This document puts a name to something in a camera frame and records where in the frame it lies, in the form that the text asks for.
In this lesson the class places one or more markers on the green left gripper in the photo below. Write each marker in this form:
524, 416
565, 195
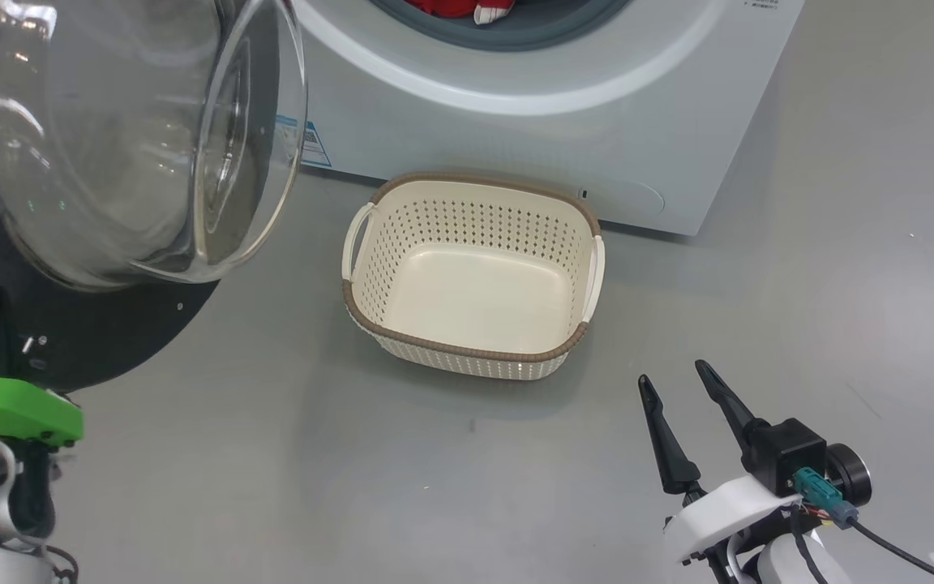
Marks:
5, 410

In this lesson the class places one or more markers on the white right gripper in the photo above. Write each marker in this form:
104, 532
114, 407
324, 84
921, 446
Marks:
726, 511

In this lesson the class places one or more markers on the round glass washing machine door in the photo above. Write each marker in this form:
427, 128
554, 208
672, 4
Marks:
110, 146

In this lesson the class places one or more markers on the red garment with white cuff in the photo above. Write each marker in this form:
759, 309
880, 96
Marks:
443, 6

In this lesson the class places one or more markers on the cream perforated laundry basket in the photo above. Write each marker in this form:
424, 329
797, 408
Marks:
475, 292

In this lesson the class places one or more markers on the white front-load washing machine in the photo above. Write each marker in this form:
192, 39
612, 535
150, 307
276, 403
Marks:
556, 138

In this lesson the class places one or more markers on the blue white energy label sticker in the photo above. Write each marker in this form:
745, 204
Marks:
309, 142

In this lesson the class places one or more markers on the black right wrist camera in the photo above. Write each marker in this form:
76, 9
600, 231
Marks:
787, 450

